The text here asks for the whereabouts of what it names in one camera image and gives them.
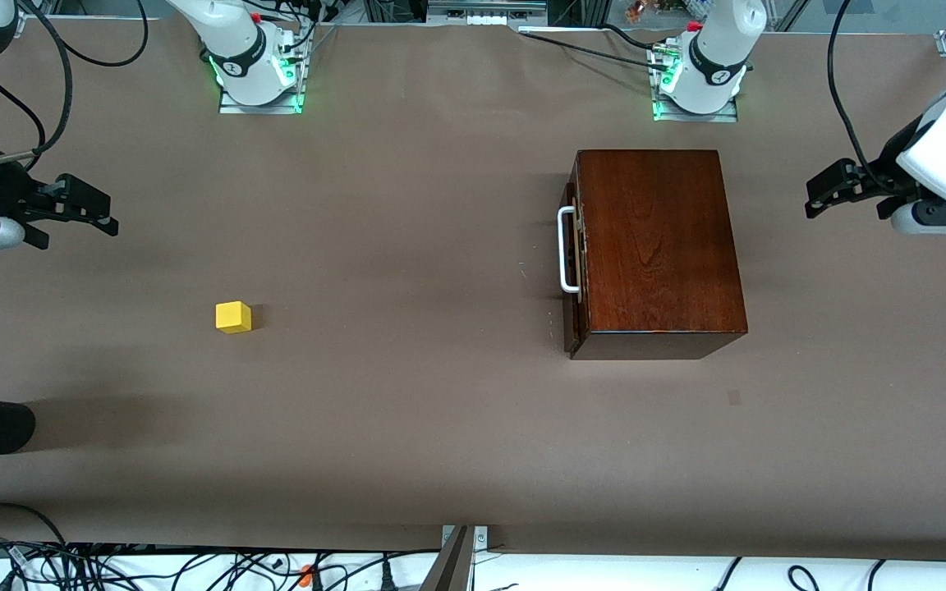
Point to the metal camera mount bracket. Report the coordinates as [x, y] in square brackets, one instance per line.
[452, 566]

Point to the grey power strip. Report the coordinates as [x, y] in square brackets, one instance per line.
[485, 16]

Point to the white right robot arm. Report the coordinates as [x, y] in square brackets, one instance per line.
[239, 49]

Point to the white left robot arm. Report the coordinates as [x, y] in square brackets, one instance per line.
[715, 49]

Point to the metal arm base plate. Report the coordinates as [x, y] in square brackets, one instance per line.
[695, 117]
[259, 109]

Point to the yellow block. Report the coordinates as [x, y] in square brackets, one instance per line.
[233, 318]

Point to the dark wooden drawer cabinet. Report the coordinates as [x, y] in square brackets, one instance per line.
[654, 238]

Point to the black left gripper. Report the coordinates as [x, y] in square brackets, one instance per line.
[886, 169]

